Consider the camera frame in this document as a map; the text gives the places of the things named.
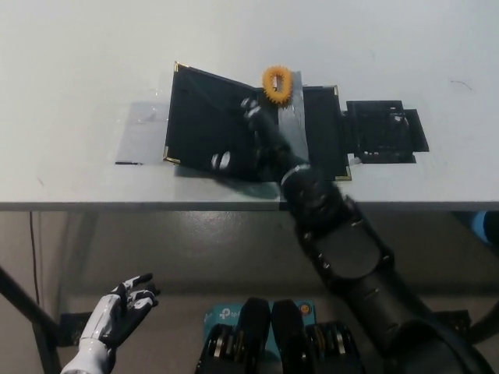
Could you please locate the white and black left hand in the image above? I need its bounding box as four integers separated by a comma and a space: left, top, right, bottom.
77, 272, 161, 351

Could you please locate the thin dark hanging cable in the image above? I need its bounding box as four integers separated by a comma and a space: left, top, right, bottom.
30, 212, 42, 309

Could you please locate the teal tp-link box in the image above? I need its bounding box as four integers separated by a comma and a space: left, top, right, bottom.
203, 299, 315, 359

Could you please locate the black USC diary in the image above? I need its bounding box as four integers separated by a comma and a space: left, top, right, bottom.
161, 60, 354, 184

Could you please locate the black floor tape patch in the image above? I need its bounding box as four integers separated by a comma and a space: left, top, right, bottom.
58, 311, 93, 346
432, 309, 472, 334

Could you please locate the blue round object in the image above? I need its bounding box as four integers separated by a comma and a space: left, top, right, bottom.
469, 210, 499, 247

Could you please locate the grey duct tape strip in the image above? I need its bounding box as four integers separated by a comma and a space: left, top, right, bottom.
272, 71, 312, 167

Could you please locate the orange toothed plastic ring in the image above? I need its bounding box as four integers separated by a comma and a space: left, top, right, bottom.
260, 65, 294, 105

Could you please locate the clear plastic sheet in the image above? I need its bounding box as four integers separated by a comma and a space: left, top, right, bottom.
115, 87, 175, 167

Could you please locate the black right hand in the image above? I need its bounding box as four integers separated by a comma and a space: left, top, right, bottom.
209, 97, 313, 184

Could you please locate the black tape patch on desk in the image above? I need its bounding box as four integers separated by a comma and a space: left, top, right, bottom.
341, 100, 431, 164

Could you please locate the black slanted table leg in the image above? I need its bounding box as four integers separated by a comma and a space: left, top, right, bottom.
467, 295, 499, 346
0, 266, 63, 374

